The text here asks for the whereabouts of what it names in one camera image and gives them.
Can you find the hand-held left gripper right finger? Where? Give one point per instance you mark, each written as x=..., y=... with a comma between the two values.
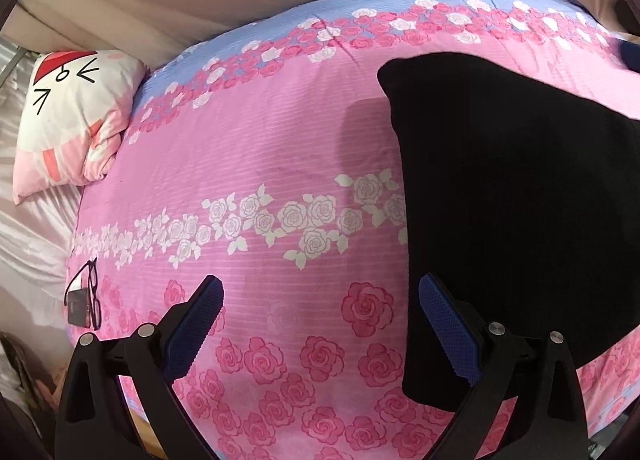
x=450, y=327

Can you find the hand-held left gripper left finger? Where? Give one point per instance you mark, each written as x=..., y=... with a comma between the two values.
x=195, y=330

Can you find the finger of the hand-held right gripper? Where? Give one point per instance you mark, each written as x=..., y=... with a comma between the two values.
x=631, y=54

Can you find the black pants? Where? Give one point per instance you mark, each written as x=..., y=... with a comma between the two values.
x=500, y=190

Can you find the black glasses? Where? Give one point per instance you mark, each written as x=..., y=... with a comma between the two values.
x=93, y=290

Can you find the dark smartphone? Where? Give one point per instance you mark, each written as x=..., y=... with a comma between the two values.
x=77, y=309

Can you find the dark patterned cloth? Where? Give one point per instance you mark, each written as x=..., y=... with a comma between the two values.
x=25, y=370

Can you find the pale satin bed sheet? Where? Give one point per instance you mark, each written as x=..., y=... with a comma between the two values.
x=35, y=250

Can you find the pink rose print blanket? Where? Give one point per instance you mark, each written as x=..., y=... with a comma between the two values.
x=275, y=140

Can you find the cartoon cat pillow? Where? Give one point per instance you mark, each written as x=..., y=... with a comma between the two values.
x=75, y=115

